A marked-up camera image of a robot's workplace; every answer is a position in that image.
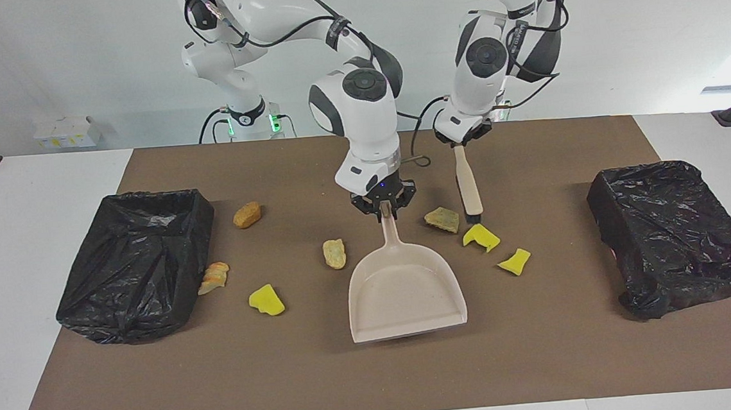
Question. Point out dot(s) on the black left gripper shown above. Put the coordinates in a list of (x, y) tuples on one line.
[(467, 135)]

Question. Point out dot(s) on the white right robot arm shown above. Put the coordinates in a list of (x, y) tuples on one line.
[(366, 121)]

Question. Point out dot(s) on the chunky yellow sponge piece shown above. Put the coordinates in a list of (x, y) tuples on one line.
[(267, 302)]

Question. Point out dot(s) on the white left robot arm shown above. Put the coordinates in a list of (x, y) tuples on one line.
[(484, 61)]

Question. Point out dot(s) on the orange-brown nugget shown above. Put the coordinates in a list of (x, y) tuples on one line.
[(247, 215)]

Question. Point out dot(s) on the beige crusty bread chunk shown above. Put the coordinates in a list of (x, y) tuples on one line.
[(442, 219)]

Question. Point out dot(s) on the beige plastic dustpan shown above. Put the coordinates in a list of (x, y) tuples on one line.
[(404, 292)]

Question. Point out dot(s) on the pale yellowish bread lump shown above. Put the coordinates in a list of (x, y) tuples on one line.
[(335, 254)]

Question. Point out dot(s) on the layered croissant piece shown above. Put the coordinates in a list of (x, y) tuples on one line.
[(215, 277)]

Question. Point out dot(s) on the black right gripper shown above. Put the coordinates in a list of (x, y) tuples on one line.
[(382, 189)]

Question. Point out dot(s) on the white cardboard box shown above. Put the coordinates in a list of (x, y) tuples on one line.
[(48, 134), (83, 129)]

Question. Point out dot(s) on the curved yellow sponge piece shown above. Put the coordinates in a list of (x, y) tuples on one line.
[(516, 262)]

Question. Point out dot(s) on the notched yellow sponge piece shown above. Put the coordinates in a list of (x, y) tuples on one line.
[(478, 236)]

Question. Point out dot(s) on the bin lined with black bag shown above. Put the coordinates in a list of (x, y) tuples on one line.
[(132, 266), (670, 235)]

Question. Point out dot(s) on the beige hand brush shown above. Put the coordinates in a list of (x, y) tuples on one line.
[(468, 188)]

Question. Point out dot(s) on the brown table mat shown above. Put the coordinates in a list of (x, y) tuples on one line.
[(377, 371)]

